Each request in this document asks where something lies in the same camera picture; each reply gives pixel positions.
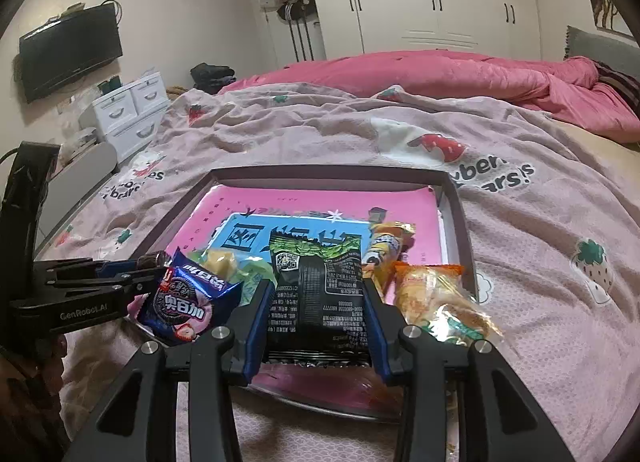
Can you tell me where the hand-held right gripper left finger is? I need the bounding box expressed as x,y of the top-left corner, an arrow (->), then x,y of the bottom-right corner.
65,279 -> 278,462

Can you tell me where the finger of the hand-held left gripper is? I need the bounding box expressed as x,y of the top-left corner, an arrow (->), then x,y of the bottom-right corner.
50,269 -> 168,295
32,256 -> 151,279

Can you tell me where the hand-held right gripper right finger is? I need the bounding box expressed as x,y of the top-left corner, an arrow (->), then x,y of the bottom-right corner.
362,279 -> 576,462

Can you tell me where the light green snack packet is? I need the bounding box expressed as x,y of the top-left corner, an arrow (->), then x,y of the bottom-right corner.
237,257 -> 273,308

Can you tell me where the blue cookie packet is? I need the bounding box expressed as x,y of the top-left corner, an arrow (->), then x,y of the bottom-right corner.
129,249 -> 243,345

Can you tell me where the orange cracker packet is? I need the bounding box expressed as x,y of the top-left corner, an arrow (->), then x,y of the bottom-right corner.
392,262 -> 483,343

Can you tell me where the black and green snack packet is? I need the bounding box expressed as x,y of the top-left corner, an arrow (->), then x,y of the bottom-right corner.
262,231 -> 373,368

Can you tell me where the yellow cake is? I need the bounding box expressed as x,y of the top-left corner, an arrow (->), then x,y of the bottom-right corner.
192,248 -> 251,288

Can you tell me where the yellow stick snack packet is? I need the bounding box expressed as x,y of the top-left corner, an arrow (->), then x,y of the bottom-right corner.
362,221 -> 417,293

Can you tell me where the dark purple shallow box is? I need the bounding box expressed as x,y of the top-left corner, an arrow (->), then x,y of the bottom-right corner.
145,166 -> 482,420

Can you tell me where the person's left hand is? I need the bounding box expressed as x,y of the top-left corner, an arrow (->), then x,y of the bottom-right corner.
0,334 -> 68,443

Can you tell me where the pink book with blue label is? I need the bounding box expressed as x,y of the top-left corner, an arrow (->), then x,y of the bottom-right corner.
165,184 -> 443,293

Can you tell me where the white drawer cabinet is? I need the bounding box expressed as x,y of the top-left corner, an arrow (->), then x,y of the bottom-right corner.
92,72 -> 171,163

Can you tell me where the strawberry printed pink blanket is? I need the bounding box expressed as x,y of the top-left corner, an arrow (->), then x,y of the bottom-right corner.
35,82 -> 640,462

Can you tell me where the pile of dark clothes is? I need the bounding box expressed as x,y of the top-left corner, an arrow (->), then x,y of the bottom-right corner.
190,62 -> 237,92

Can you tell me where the pink quilt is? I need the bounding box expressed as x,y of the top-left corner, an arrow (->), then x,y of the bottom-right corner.
215,49 -> 640,143

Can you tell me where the beige bed sheet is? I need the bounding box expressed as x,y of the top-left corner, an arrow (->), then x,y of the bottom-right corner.
550,119 -> 640,183

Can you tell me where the dark striped pillow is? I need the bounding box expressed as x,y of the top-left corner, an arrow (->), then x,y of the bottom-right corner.
595,59 -> 640,110

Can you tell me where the grey padded headboard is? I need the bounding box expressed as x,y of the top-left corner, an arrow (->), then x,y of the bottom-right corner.
564,25 -> 640,63

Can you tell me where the black wall television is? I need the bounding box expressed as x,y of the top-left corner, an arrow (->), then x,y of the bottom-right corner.
19,4 -> 123,104

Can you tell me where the wall poster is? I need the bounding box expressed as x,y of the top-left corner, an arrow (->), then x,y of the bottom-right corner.
582,0 -> 636,38

